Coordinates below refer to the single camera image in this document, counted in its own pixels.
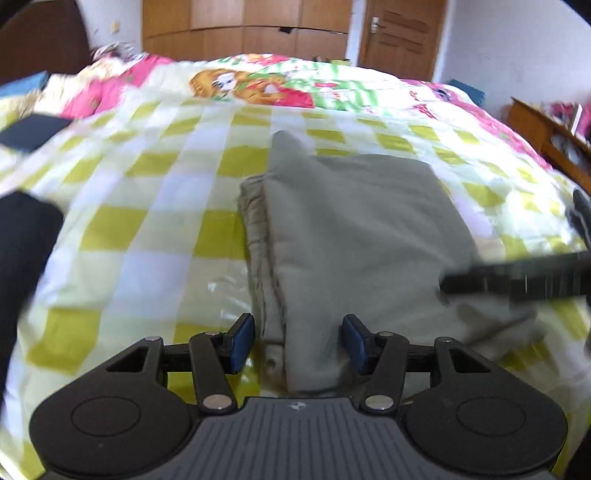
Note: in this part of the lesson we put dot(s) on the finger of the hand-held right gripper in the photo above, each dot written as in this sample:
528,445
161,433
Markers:
517,279
581,217

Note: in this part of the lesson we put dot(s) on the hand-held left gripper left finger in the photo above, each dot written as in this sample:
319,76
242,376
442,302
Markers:
243,342

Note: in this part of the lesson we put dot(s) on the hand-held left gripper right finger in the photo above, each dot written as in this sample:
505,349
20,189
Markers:
353,344

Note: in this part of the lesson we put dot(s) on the grey pants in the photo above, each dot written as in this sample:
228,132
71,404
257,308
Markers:
360,230

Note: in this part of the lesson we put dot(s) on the wooden cabinet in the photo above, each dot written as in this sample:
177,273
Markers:
554,138

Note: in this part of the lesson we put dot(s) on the checked cartoon print blanket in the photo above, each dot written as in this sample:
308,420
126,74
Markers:
152,221

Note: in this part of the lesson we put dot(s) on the blue foam mat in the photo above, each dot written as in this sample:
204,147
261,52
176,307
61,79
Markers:
468,92

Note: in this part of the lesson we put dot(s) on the person's black trouser leg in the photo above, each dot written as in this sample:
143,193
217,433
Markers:
23,277

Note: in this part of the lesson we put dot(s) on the wooden door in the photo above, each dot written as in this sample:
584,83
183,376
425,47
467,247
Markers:
399,37

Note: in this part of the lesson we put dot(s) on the dark blue folded cloth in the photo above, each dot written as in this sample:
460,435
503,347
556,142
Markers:
32,133

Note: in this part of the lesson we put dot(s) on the wooden wardrobe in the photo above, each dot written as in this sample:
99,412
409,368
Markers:
244,27

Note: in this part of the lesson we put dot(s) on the blue pillow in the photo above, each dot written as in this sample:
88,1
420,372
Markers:
21,84

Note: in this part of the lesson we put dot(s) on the dark wooden headboard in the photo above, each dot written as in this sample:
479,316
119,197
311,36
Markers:
41,37

